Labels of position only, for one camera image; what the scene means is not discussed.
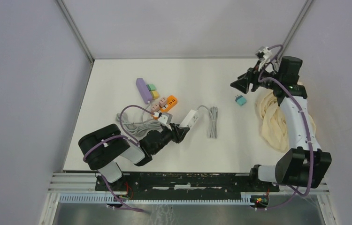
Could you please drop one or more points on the orange power strip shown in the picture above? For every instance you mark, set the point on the orange power strip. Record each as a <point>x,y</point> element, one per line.
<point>172,102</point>

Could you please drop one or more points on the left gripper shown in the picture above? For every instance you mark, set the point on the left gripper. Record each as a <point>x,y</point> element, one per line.
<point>179,133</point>

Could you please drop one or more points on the yellow plug adapter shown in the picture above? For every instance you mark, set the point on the yellow plug adapter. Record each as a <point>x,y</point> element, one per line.
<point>155,94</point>

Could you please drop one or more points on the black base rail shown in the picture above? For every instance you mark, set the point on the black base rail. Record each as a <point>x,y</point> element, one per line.
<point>190,186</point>

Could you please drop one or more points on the white power strip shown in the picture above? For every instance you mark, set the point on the white power strip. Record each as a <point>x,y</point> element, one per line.
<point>190,120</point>

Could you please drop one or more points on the cream cloth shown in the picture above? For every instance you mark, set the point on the cream cloth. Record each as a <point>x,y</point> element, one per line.
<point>274,126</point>

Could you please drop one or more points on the teal USB charger plug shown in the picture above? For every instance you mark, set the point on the teal USB charger plug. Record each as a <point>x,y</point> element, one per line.
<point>240,100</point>

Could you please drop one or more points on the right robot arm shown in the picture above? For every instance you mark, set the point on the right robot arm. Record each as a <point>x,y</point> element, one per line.
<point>305,163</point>

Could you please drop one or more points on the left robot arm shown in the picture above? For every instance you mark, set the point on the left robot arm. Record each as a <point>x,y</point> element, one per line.
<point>101,147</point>

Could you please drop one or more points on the purple power strip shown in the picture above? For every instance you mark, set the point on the purple power strip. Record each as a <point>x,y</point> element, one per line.
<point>143,90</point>

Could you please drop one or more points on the green plug adapter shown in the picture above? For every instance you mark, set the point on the green plug adapter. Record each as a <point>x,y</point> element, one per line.
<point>151,87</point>

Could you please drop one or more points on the pink USB charger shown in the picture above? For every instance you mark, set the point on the pink USB charger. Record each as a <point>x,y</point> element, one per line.
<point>155,108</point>
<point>162,102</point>

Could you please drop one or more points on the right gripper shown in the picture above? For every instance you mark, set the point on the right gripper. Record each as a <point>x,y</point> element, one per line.
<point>242,83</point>

